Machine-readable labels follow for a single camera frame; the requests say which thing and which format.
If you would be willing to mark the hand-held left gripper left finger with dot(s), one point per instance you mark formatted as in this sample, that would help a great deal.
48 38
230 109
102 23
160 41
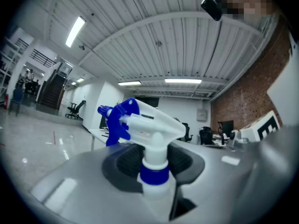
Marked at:
84 195

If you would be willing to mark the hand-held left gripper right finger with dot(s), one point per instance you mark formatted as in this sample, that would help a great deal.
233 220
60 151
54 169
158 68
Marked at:
222 183

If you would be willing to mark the dark staircase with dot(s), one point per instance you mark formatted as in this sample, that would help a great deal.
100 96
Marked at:
52 92

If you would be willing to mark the black office chair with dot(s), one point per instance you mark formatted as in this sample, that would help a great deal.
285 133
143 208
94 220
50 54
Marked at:
206 135
76 109
187 132

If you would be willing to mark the black computer monitor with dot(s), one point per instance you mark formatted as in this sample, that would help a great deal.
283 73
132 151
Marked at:
227 128

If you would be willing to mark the clear plastic bottle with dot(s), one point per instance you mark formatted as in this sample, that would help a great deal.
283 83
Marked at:
154 134

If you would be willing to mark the small ceiling light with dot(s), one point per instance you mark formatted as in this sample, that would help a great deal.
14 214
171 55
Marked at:
80 80

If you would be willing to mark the black head-worn camera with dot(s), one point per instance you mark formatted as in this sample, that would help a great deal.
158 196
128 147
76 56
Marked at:
211 8

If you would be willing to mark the black stair railing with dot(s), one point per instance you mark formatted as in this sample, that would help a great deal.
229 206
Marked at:
43 58

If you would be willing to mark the person's face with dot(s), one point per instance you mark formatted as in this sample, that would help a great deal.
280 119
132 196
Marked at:
247 1

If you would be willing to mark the long ceiling light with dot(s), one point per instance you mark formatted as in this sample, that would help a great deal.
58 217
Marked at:
183 80
129 83
75 31

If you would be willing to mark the blue chair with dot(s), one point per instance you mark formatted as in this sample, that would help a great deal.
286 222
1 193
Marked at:
16 98

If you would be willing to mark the grey electrical box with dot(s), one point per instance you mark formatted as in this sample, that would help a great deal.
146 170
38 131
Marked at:
201 114

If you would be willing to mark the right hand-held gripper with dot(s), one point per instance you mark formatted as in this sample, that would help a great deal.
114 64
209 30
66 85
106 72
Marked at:
252 130

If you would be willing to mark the red fire extinguisher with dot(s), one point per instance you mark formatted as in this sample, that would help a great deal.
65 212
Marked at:
5 101

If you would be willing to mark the white office desk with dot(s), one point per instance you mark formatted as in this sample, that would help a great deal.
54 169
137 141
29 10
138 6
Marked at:
98 134

